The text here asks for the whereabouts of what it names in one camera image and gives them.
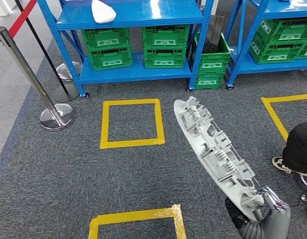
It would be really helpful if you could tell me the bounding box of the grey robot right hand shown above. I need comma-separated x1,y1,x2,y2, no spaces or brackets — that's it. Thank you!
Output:
259,185,292,239

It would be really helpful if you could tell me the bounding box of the grey plastic hubcap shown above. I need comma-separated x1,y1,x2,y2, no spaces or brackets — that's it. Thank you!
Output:
173,96,265,222

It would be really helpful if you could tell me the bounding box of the blue metal shelf rack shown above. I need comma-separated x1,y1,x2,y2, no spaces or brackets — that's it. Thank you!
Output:
36,0,215,99
224,0,307,90

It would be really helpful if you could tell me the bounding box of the person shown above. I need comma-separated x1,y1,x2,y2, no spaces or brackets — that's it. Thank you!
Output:
271,120,307,224

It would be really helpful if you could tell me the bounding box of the yellow floor tape square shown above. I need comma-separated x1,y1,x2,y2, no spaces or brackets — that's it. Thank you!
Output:
100,98,166,150
261,94,307,142

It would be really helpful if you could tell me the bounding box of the dark grey flat panel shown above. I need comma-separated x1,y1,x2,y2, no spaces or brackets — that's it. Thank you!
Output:
203,14,225,54

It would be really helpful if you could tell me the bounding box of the white plastic mirror cover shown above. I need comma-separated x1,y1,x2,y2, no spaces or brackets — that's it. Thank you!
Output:
91,0,117,24

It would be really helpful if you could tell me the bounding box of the red barrier belt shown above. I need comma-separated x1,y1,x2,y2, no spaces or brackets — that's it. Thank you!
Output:
8,0,37,38

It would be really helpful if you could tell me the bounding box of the black stanchion post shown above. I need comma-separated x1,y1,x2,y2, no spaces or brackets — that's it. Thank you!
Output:
14,0,80,104

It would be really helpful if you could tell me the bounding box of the chrome stanchion post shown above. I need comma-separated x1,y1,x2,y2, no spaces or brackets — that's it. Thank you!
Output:
0,26,75,132

